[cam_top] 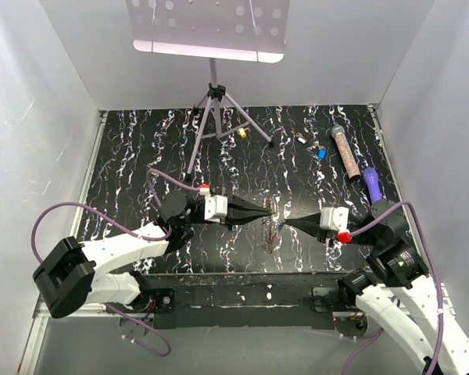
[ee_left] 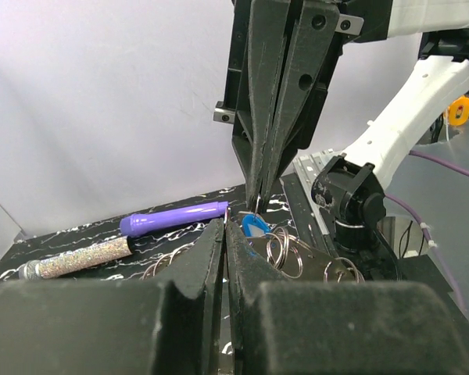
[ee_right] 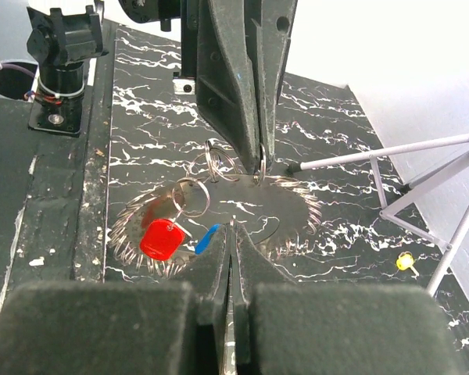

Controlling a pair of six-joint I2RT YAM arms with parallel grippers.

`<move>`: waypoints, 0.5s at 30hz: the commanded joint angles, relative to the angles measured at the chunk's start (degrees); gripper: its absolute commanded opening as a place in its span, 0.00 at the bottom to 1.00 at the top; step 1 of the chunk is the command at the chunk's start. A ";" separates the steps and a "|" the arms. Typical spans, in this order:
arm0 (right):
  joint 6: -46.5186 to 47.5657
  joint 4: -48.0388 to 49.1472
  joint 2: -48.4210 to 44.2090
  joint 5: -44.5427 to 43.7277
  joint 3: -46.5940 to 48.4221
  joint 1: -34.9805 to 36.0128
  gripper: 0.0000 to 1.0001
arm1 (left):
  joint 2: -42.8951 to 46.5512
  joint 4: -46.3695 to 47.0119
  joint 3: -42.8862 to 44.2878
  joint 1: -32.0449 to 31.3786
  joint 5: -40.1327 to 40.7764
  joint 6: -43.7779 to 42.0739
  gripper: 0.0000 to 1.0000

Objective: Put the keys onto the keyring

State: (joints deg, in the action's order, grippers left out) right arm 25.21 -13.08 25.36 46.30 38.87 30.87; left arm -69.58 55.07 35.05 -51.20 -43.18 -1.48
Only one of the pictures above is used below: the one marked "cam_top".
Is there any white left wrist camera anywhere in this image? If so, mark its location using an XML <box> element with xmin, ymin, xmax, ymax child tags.
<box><xmin>199</xmin><ymin>184</ymin><xmax>228</xmax><ymax>223</ymax></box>

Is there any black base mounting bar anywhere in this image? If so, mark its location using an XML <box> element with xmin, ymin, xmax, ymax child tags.
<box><xmin>131</xmin><ymin>271</ymin><xmax>367</xmax><ymax>336</ymax></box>

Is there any white key tag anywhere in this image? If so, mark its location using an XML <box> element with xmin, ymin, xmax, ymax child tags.
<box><xmin>295</xmin><ymin>134</ymin><xmax>307</xmax><ymax>145</ymax></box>

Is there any lilac music stand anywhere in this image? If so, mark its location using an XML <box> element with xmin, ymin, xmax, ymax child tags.
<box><xmin>126</xmin><ymin>0</ymin><xmax>290</xmax><ymax>180</ymax></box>

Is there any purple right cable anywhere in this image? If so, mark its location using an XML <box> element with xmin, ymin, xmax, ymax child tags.
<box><xmin>340</xmin><ymin>201</ymin><xmax>445</xmax><ymax>375</ymax></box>

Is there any sprinkles filled tube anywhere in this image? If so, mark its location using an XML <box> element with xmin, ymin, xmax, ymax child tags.
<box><xmin>331</xmin><ymin>125</ymin><xmax>360</xmax><ymax>179</ymax></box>

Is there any purple plastic tool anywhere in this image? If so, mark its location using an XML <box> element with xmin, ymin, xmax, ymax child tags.
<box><xmin>363</xmin><ymin>167</ymin><xmax>382</xmax><ymax>204</ymax></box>

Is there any purple cable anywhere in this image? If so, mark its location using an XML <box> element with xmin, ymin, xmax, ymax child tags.
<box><xmin>30</xmin><ymin>168</ymin><xmax>210</xmax><ymax>357</ymax></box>
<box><xmin>340</xmin><ymin>201</ymin><xmax>445</xmax><ymax>375</ymax></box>

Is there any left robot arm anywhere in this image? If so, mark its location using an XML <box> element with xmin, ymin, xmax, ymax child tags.
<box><xmin>33</xmin><ymin>185</ymin><xmax>272</xmax><ymax>319</ymax></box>

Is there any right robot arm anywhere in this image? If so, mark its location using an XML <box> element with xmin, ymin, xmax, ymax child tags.
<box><xmin>285</xmin><ymin>199</ymin><xmax>469</xmax><ymax>374</ymax></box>

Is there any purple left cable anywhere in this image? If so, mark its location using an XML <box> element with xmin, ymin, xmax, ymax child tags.
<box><xmin>30</xmin><ymin>168</ymin><xmax>210</xmax><ymax>357</ymax></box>

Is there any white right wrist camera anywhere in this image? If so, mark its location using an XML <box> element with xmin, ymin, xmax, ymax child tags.
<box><xmin>320</xmin><ymin>207</ymin><xmax>349</xmax><ymax>242</ymax></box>

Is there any aluminium frame rail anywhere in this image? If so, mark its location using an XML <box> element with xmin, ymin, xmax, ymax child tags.
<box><xmin>17</xmin><ymin>110</ymin><xmax>109</xmax><ymax>374</ymax></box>

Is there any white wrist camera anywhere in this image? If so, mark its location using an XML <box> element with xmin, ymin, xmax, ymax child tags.
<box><xmin>320</xmin><ymin>207</ymin><xmax>349</xmax><ymax>242</ymax></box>
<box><xmin>199</xmin><ymin>184</ymin><xmax>228</xmax><ymax>223</ymax></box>

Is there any yellow key tag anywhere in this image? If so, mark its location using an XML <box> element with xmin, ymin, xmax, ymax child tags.
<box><xmin>237</xmin><ymin>128</ymin><xmax>247</xmax><ymax>138</ymax></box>

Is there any chain of metal keyrings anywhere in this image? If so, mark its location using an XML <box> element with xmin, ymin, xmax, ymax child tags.
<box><xmin>260</xmin><ymin>197</ymin><xmax>281</xmax><ymax>255</ymax></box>

